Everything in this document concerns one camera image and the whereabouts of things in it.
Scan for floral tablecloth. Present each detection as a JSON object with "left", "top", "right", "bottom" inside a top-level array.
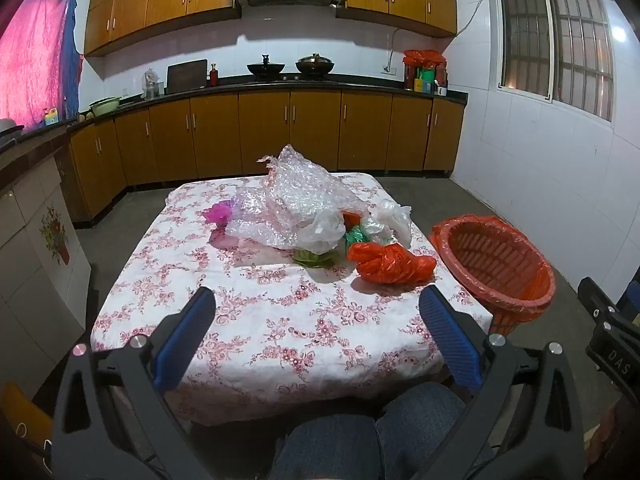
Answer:
[{"left": 90, "top": 172, "right": 496, "bottom": 428}]

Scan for long wooden upper cabinets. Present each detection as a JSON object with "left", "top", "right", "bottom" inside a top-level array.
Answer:
[{"left": 84, "top": 0, "right": 240, "bottom": 57}]

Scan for person's left leg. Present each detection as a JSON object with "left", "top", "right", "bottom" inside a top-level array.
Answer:
[{"left": 270, "top": 415, "right": 381, "bottom": 480}]

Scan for wooden lower kitchen cabinets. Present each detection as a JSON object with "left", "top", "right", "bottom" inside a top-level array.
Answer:
[{"left": 67, "top": 91, "right": 466, "bottom": 226}]

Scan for large orange-red plastic bag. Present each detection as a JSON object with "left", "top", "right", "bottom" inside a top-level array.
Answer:
[{"left": 347, "top": 242, "right": 437, "bottom": 286}]

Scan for yellow chair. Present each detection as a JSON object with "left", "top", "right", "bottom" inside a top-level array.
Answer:
[{"left": 0, "top": 382, "right": 53, "bottom": 461}]

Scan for pink hanging cloth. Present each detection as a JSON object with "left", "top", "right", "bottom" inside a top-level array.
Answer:
[{"left": 0, "top": 0, "right": 76, "bottom": 128}]

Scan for clear glass jar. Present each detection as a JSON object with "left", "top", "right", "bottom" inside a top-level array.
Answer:
[{"left": 142, "top": 67, "right": 161, "bottom": 100}]

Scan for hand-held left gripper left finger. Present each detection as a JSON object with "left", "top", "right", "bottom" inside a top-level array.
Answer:
[{"left": 50, "top": 286, "right": 221, "bottom": 480}]

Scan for magenta plastic bag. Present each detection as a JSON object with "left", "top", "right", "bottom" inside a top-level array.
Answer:
[{"left": 202, "top": 199, "right": 236, "bottom": 226}]

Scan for green enamel bowl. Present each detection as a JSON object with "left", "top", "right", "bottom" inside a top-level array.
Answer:
[{"left": 89, "top": 96, "right": 122, "bottom": 117}]

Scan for black kitchen countertop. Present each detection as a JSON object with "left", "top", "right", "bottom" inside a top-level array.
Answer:
[{"left": 65, "top": 76, "right": 468, "bottom": 133}]

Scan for person's knees in jeans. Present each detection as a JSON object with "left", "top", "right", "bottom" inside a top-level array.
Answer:
[{"left": 375, "top": 382, "right": 496, "bottom": 480}]

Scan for clear bubble wrap sheet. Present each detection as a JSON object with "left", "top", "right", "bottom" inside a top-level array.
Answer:
[{"left": 225, "top": 144, "right": 373, "bottom": 251}]

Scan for blue hanging cloth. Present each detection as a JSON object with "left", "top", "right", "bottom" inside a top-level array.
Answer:
[{"left": 61, "top": 0, "right": 84, "bottom": 117}]

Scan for green and white plastic bag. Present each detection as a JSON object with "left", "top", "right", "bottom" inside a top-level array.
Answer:
[{"left": 344, "top": 225, "right": 381, "bottom": 253}]

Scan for red bag over condiments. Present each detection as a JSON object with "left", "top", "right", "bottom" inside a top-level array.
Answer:
[{"left": 403, "top": 50, "right": 447, "bottom": 92}]

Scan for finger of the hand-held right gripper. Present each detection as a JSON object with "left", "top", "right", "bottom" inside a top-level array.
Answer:
[{"left": 577, "top": 276, "right": 622, "bottom": 328}]

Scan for wall power cord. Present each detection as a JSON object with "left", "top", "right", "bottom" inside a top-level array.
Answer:
[{"left": 387, "top": 0, "right": 493, "bottom": 68}]

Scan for white tiled flower-print cabinet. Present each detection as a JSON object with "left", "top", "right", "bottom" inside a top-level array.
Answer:
[{"left": 0, "top": 127, "right": 93, "bottom": 401}]

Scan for olive green plastic bag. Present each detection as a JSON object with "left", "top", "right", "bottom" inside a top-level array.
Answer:
[{"left": 292, "top": 247, "right": 338, "bottom": 270}]

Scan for black wok with lid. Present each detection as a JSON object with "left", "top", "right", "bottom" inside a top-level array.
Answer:
[{"left": 295, "top": 53, "right": 336, "bottom": 78}]

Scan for red lined plastic basket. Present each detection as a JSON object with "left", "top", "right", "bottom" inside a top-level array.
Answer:
[{"left": 431, "top": 215, "right": 557, "bottom": 337}]

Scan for brown cutting board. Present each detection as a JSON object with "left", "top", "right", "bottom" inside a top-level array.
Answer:
[{"left": 166, "top": 59, "right": 209, "bottom": 94}]

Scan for barred window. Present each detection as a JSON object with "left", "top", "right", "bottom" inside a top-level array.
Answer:
[{"left": 494, "top": 0, "right": 616, "bottom": 122}]

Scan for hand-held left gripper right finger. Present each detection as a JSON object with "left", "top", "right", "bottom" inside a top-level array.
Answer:
[{"left": 419, "top": 285, "right": 586, "bottom": 480}]

